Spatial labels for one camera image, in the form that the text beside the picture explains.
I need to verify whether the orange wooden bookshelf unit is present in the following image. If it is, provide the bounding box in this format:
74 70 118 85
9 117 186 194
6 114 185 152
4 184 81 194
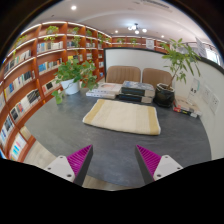
0 20 113 163

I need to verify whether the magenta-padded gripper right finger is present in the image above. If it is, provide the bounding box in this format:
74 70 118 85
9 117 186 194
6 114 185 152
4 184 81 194
134 144 184 186

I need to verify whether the white wall socket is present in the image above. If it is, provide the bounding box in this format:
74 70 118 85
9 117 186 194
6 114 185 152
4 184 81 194
200 84 212 104
209 93 220 114

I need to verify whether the stack of dark books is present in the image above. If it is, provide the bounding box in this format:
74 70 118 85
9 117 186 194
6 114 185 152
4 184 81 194
117 80 156 104

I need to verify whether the stack of white flat books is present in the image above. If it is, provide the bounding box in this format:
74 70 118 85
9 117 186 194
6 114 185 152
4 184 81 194
85 82 123 100

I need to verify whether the framed poster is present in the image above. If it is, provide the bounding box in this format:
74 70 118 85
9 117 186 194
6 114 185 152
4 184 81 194
145 38 155 50

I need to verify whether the leafy plant in white pot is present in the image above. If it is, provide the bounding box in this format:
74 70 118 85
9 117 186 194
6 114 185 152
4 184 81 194
51 59 99 105

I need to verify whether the stack of colourful books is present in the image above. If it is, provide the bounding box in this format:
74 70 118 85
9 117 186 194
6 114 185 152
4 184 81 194
172 96 203 119

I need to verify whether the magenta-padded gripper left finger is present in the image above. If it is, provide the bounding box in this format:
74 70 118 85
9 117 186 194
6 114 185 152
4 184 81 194
44 144 94 187

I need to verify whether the orange wall shelf with plants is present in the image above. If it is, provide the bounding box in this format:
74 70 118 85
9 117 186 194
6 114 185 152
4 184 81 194
111 34 169 54

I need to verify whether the white standing card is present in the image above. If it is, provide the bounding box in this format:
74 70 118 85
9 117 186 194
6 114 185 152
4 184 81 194
188 78 201 106

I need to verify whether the cream towel with tan stripes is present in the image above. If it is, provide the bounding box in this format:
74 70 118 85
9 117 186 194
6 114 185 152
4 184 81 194
82 98 162 136

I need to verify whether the hanging white purple banner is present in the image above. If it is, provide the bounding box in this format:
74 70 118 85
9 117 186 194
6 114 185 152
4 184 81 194
195 36 208 58

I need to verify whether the multi-bulb ceiling lamp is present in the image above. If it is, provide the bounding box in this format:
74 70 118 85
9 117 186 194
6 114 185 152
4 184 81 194
127 23 148 35

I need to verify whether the small tree in black pot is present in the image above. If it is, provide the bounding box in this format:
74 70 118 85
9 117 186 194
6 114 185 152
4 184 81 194
153 38 202 108

